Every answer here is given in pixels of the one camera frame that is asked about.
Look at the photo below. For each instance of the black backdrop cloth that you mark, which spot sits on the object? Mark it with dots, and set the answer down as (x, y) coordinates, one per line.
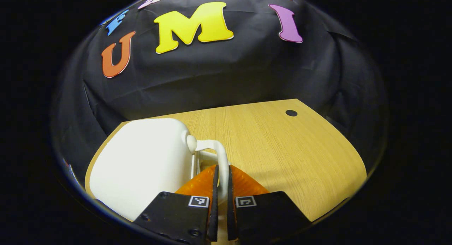
(229, 75)

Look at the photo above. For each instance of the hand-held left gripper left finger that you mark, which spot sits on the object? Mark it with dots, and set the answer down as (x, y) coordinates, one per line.
(214, 209)

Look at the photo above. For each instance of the black round table grommet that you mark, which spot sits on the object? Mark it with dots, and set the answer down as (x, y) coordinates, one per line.
(291, 113)

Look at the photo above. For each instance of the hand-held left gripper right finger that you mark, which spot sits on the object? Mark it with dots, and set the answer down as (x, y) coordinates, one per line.
(230, 213)

